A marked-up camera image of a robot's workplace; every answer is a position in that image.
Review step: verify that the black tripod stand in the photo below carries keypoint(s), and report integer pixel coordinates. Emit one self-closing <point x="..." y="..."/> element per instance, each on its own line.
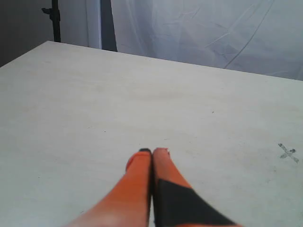
<point x="55" y="17"/>

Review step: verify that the white backdrop cloth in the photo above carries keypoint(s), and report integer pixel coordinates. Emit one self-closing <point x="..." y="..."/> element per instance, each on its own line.
<point x="257" y="36"/>

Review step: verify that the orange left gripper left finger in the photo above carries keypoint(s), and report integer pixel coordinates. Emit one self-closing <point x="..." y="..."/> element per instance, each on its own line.
<point x="128" y="203"/>

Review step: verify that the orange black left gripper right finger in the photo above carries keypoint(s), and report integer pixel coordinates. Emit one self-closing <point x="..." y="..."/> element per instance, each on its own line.
<point x="176" y="204"/>

